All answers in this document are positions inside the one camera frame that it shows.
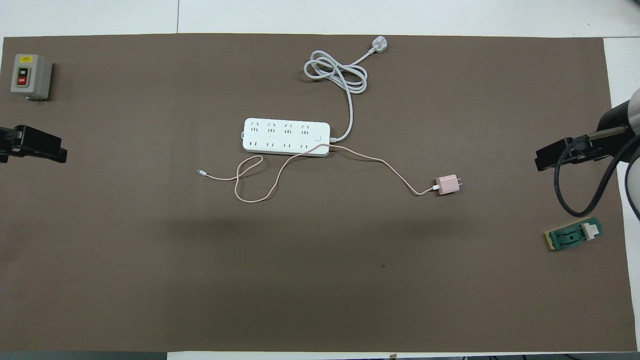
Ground pink charging cable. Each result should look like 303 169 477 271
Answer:
196 144 441 204

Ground grey on-off switch box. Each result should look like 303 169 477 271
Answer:
10 53 53 102

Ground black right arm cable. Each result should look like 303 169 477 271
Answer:
554 136 640 218

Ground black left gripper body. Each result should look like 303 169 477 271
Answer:
0 126 17 164

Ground white power cord with plug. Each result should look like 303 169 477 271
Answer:
304 36 389 144

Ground green circuit board piece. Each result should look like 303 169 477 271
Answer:
544 216 604 252

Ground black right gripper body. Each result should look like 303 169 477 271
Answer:
597 99 632 137

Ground white power strip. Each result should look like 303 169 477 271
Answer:
242 118 332 157

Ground brown table mat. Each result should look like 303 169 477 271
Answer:
0 33 638 353

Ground pink charger adapter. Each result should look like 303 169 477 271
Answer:
433 174 463 196

